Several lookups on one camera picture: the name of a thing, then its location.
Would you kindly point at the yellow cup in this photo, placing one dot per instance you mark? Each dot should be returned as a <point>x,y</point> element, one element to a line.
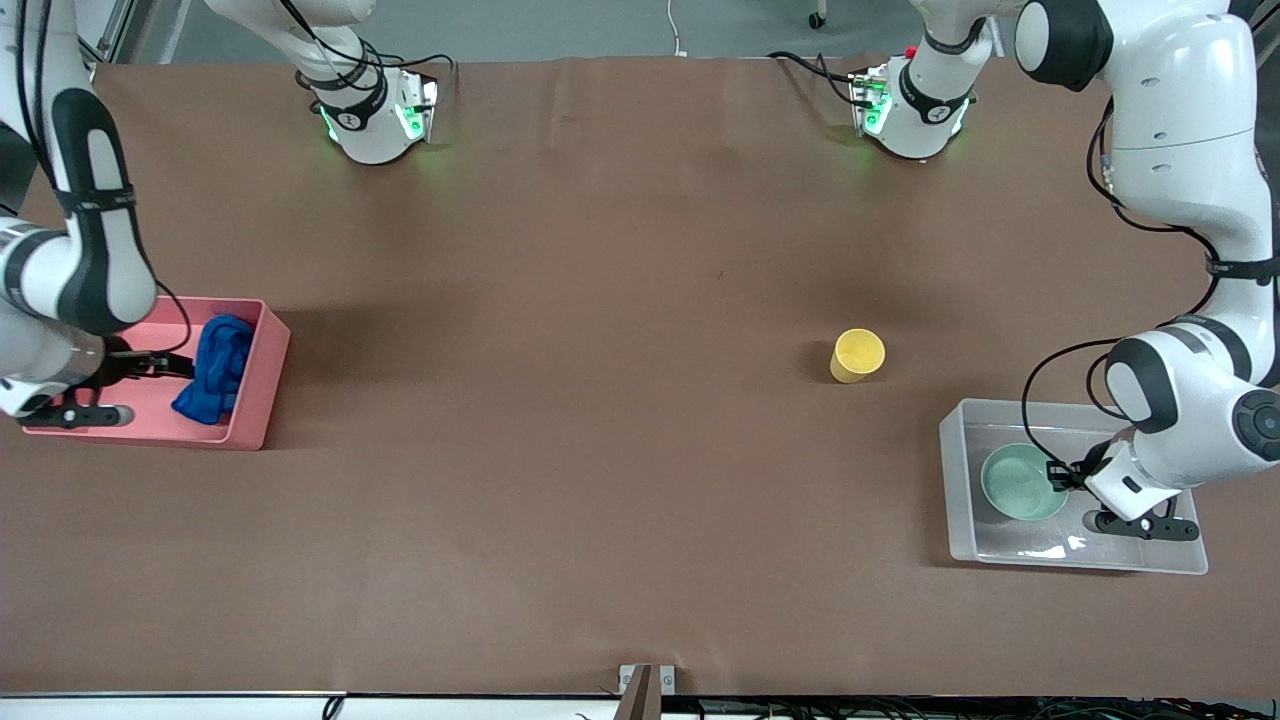
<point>857,355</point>

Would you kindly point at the blue cloth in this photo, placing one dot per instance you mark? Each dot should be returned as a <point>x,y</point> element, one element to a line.
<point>215,370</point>

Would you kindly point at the clear plastic bin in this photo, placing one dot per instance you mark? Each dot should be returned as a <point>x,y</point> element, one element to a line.
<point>965,470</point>

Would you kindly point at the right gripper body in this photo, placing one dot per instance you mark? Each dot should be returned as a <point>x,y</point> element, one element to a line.
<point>113,367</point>

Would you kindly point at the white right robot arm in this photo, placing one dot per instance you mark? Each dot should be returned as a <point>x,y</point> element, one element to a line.
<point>90,270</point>

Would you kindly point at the brown table cover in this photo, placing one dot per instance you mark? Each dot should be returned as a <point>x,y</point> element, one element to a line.
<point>640,300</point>

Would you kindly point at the pale green bowl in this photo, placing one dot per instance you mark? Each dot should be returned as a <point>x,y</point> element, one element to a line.
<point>1020,485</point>

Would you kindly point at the white table edge rail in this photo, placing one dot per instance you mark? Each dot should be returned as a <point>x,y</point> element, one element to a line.
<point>200,708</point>

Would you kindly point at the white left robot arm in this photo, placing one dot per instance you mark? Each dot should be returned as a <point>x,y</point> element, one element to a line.
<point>1180,120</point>

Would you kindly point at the metal table edge bracket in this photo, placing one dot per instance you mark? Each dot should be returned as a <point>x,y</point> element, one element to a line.
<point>640,695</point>

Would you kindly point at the aluminium frame post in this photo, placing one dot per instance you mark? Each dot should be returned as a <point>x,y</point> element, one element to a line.
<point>130,25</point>

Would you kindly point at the pink plastic bin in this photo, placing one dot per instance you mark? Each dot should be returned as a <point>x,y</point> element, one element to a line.
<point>252,400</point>

